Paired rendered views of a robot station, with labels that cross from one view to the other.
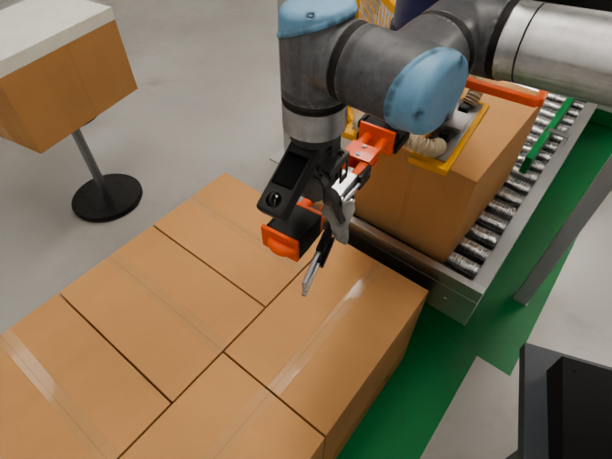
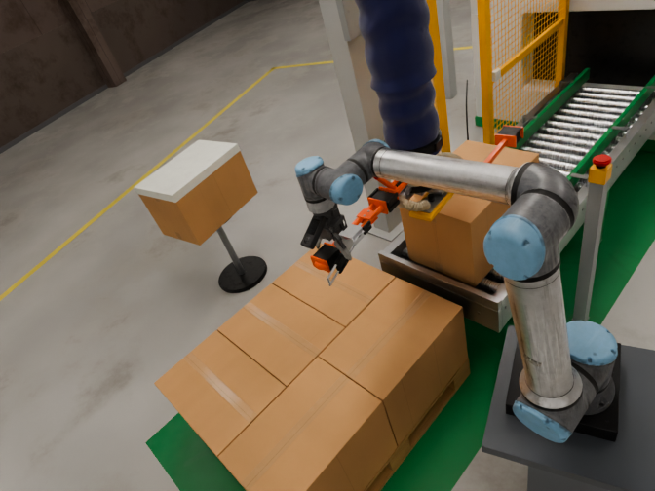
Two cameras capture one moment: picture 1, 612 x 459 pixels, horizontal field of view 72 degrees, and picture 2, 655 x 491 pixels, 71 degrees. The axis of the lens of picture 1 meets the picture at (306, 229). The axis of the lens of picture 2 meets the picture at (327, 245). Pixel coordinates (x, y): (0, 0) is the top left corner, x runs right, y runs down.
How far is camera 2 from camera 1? 0.90 m
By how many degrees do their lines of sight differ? 17
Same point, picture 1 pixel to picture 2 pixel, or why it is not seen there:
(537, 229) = (600, 260)
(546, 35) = (385, 163)
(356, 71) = (320, 186)
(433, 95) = (343, 191)
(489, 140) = not seen: hidden behind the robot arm
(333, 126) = (326, 206)
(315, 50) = (307, 180)
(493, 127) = not seen: hidden behind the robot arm
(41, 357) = (210, 365)
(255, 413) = (337, 390)
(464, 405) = not seen: hidden behind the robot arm
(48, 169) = (201, 259)
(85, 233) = (228, 301)
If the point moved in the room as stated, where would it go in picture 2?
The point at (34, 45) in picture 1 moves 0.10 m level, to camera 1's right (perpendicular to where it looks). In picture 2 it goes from (194, 178) to (209, 175)
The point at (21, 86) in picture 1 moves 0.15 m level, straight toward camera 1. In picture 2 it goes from (188, 204) to (194, 213)
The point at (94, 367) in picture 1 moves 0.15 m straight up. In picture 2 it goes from (240, 369) to (228, 351)
